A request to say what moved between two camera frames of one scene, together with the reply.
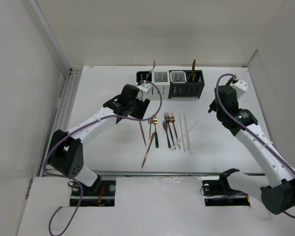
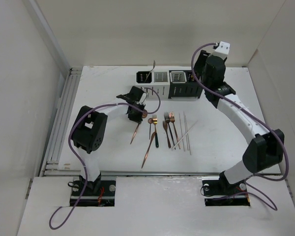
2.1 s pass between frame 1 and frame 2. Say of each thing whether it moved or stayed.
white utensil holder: stayed
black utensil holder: stayed
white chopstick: stayed
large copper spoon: moved
